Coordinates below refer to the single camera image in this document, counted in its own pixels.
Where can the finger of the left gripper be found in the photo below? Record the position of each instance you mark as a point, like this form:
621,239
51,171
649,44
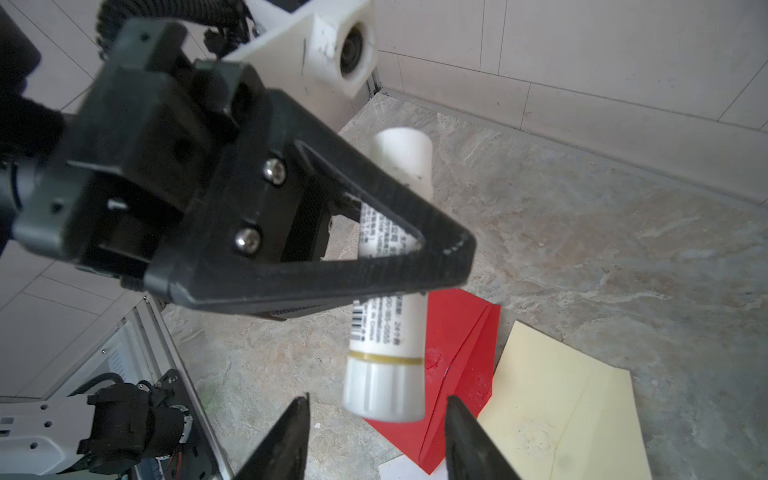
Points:
336,240

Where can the red envelope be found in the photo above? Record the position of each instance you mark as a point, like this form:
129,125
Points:
460,351

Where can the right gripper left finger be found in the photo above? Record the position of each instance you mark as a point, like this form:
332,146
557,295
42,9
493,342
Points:
282,454

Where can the white glue stick tube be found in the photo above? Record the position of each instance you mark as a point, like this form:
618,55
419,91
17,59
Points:
385,374

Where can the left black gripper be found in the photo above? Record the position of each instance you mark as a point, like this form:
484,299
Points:
188,180

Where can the cream yellow envelope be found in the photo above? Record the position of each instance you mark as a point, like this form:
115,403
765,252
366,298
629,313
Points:
557,413

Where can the white flat paper sheet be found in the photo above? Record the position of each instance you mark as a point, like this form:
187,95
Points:
403,468

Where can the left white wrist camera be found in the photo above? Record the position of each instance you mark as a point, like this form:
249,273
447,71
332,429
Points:
321,53

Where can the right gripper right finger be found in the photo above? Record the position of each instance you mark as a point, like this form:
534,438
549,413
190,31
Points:
470,454

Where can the aluminium rail frame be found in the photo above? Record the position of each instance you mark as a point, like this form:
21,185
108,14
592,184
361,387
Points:
132,340

